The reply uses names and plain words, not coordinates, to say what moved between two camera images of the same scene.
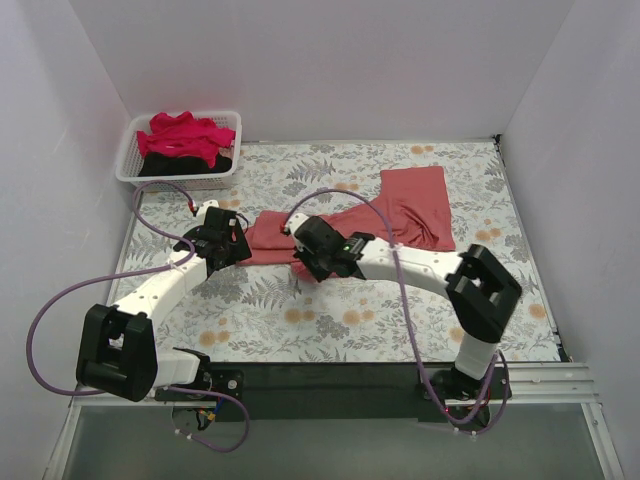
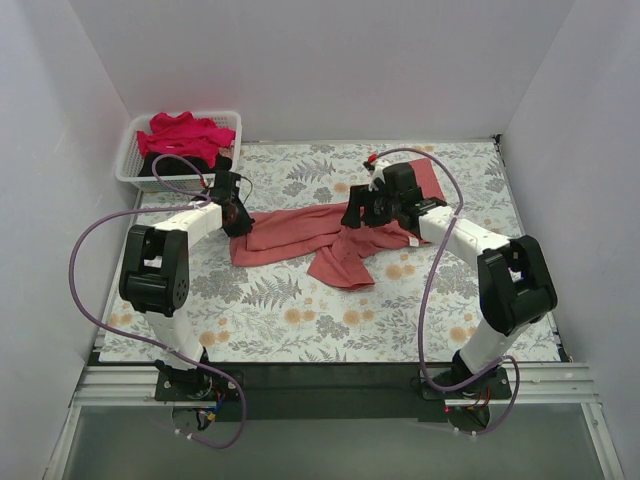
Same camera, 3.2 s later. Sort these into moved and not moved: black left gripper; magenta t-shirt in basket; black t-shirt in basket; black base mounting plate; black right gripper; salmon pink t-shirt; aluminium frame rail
Moved: black left gripper; salmon pink t-shirt; black right gripper
Not moved: black t-shirt in basket; magenta t-shirt in basket; aluminium frame rail; black base mounting plate
